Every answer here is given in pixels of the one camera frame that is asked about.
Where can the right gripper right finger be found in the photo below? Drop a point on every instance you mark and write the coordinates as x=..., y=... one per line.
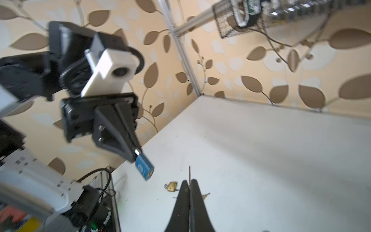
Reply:
x=199, y=219

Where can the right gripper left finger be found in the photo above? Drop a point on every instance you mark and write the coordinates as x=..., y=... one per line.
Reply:
x=179, y=220

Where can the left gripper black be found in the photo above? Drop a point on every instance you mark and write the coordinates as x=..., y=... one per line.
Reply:
x=111, y=119

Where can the blue padlock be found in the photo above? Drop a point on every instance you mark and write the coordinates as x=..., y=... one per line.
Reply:
x=144, y=165

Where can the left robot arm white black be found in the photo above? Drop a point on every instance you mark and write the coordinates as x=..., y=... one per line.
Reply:
x=55, y=105

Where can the long-shackle brass padlock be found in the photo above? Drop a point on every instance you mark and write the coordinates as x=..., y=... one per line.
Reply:
x=172, y=186

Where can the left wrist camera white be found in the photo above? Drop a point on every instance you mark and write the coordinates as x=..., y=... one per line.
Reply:
x=110, y=72

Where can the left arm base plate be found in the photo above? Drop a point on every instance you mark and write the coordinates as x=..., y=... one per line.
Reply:
x=92, y=210

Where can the back wire basket black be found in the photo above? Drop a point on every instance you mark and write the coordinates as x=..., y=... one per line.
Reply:
x=227, y=27

